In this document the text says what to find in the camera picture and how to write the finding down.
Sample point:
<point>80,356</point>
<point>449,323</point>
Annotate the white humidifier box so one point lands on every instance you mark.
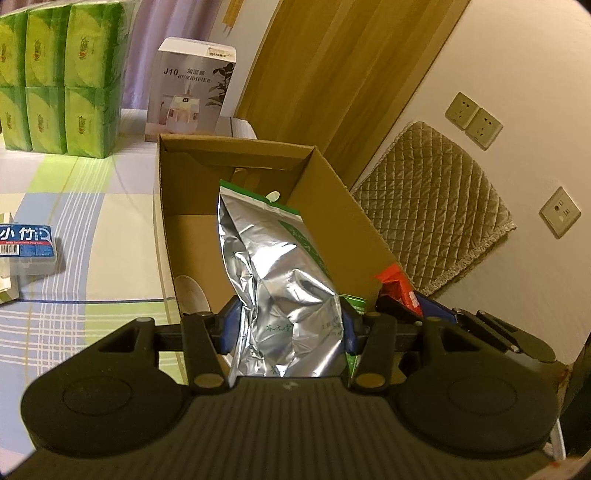
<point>188,90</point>

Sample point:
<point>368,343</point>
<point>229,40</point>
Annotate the wooden door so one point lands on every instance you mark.
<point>337,75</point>

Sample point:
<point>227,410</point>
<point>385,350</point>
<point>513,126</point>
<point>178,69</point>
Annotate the clear blue-label plastic case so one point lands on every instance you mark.
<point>27,249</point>

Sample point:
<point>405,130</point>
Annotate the pink curtain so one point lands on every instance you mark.
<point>168,26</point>

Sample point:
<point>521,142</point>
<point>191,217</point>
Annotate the single wall socket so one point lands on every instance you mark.
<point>560,212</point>

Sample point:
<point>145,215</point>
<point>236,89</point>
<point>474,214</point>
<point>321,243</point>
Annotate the white plastic spoon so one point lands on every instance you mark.
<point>190,296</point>

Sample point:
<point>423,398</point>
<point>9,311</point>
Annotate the silver green leaf pouch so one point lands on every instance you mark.
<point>291,318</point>

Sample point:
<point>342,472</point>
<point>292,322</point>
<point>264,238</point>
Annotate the red candy packet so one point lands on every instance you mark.
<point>396,286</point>

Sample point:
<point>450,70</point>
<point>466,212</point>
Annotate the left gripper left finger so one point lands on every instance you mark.
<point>206,338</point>

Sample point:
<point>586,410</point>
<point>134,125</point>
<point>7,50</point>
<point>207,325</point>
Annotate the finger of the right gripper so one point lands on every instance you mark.
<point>429,307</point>

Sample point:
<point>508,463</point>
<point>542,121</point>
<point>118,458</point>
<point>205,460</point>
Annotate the double wall socket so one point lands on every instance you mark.
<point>478,124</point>

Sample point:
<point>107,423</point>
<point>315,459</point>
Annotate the white mecobalamin tablet box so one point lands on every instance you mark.
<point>7,286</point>

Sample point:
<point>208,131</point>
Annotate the green tissue pack bundle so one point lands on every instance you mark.
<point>62,71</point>

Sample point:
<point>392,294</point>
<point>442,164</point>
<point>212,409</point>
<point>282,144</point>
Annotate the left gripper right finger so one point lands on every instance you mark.
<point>377,361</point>

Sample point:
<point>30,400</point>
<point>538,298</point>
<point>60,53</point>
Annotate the large cardboard box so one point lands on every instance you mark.
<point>272,191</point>

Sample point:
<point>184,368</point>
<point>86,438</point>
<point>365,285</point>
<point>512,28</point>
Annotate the quilted chair cushion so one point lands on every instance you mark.
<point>434,206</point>

